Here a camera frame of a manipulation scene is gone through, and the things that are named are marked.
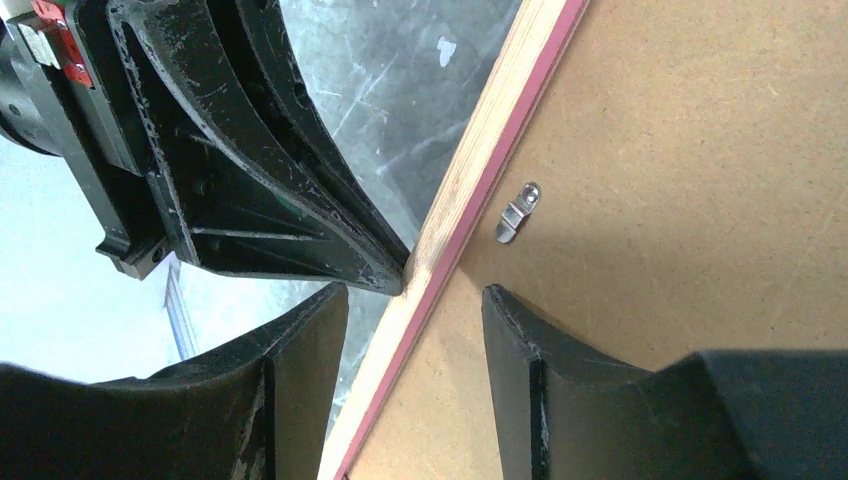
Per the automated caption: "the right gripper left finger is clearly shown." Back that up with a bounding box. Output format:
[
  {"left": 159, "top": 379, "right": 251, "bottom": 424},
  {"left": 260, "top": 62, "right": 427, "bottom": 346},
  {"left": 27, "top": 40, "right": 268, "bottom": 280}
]
[{"left": 1, "top": 283, "right": 349, "bottom": 479}]

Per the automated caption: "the pink wooden picture frame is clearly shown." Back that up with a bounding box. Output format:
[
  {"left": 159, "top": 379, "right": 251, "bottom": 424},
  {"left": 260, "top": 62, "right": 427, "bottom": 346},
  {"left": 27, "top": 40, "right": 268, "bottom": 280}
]
[{"left": 317, "top": 0, "right": 589, "bottom": 479}]

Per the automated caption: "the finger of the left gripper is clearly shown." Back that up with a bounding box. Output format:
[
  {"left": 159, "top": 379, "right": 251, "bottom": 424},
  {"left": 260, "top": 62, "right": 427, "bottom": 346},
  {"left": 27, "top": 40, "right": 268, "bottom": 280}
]
[{"left": 235, "top": 1, "right": 410, "bottom": 268}]

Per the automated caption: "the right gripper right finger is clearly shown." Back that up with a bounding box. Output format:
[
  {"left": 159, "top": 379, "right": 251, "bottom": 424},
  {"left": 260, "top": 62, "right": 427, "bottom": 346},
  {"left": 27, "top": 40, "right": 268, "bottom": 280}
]
[{"left": 482, "top": 284, "right": 847, "bottom": 479}]

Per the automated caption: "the aluminium extrusion rail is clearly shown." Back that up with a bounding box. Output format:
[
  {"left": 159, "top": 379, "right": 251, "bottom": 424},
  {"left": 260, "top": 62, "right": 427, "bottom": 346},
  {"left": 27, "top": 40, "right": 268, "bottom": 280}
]
[{"left": 164, "top": 261, "right": 198, "bottom": 361}]

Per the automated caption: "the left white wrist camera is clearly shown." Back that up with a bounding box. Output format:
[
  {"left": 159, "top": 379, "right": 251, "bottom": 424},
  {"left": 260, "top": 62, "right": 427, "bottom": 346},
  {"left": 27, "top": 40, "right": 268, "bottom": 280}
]
[{"left": 1, "top": 0, "right": 94, "bottom": 89}]

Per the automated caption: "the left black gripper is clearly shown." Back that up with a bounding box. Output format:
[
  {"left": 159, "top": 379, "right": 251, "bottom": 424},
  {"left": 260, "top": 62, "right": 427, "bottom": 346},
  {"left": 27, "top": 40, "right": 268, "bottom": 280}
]
[{"left": 1, "top": 1, "right": 404, "bottom": 295}]

